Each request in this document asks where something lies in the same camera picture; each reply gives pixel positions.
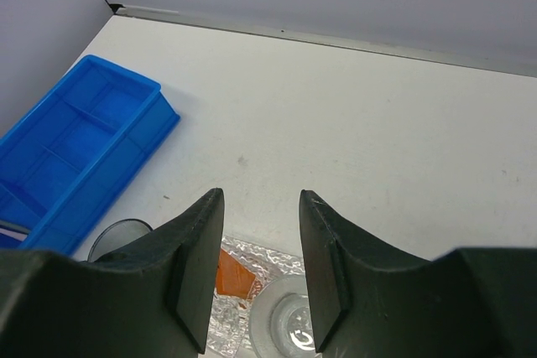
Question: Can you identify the clear cup brown base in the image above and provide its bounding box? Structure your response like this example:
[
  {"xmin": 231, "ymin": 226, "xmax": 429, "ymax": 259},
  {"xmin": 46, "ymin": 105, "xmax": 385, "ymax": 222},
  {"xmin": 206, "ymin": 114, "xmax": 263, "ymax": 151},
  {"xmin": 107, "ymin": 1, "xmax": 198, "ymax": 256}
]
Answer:
[{"xmin": 248, "ymin": 275, "xmax": 318, "ymax": 357}]

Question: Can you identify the orange toothpaste tube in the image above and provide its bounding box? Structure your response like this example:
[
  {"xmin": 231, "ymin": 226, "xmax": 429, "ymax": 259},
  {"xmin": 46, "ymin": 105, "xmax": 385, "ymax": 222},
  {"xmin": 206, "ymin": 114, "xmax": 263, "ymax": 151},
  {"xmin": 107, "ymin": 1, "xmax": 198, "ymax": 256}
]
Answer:
[{"xmin": 216, "ymin": 249, "xmax": 256, "ymax": 300}]

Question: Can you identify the clear textured oval tray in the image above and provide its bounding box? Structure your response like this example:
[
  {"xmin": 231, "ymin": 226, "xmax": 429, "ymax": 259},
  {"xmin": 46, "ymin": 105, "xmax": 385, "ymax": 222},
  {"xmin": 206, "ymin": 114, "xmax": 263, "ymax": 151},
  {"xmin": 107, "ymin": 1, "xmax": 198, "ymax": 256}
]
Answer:
[{"xmin": 206, "ymin": 236, "xmax": 305, "ymax": 357}]

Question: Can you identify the grey green toothbrush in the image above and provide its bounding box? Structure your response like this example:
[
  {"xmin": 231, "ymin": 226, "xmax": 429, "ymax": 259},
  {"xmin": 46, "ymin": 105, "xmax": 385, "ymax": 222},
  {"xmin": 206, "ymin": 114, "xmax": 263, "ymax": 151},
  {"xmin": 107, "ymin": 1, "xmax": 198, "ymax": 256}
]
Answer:
[{"xmin": 0, "ymin": 221, "xmax": 30, "ymax": 235}]

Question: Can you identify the dark tinted cup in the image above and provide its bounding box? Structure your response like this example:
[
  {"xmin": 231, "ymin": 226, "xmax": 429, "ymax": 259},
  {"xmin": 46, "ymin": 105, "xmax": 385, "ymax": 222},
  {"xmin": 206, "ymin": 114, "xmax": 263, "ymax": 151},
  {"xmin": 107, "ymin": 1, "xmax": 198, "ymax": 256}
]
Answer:
[{"xmin": 87, "ymin": 219, "xmax": 153, "ymax": 262}]

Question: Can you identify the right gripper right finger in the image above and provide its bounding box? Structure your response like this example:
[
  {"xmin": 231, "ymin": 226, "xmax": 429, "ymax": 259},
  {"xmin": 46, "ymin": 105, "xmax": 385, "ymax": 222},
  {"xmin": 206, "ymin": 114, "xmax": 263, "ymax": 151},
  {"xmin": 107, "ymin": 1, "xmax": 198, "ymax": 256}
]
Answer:
[{"xmin": 299, "ymin": 190, "xmax": 536, "ymax": 357}]

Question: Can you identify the blue plastic bin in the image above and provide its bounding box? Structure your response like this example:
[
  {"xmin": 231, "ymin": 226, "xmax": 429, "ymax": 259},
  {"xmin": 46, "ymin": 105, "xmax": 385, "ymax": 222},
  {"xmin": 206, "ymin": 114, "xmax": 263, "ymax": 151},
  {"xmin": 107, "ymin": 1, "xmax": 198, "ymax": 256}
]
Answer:
[{"xmin": 1, "ymin": 55, "xmax": 180, "ymax": 255}]

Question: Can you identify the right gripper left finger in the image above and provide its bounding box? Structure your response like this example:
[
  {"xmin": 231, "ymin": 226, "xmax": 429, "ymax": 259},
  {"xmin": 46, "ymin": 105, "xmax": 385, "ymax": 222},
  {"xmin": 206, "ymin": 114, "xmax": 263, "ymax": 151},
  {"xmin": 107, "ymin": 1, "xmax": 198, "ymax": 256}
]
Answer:
[{"xmin": 1, "ymin": 188, "xmax": 224, "ymax": 357}]

